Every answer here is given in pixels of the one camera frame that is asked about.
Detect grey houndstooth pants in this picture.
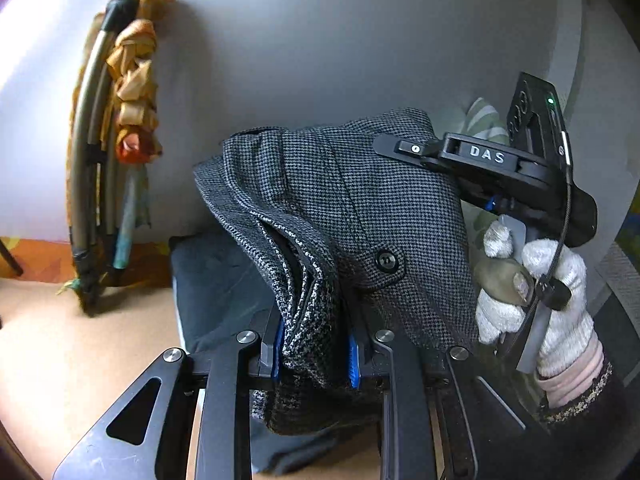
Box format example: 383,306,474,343
192,107,481,436

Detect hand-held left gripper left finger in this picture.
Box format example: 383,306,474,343
52,310,286,480

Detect green striped white pillow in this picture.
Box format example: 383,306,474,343
440,96,513,148

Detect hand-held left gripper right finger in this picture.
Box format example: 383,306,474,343
346,305,551,480

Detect person's right forearm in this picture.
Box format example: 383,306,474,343
534,342,640,466

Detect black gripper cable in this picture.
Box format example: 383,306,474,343
534,130,576,310

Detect small black tripod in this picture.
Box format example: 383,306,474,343
0,237,24,277

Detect dark folded clothes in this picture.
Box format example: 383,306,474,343
169,232,383,478

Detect folded silver tripod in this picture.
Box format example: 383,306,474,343
67,0,151,311

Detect beige blanket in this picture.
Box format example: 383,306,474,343
0,274,208,466

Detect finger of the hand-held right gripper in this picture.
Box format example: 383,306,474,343
372,131,451,166

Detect person's right hand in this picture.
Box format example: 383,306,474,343
472,220,593,381

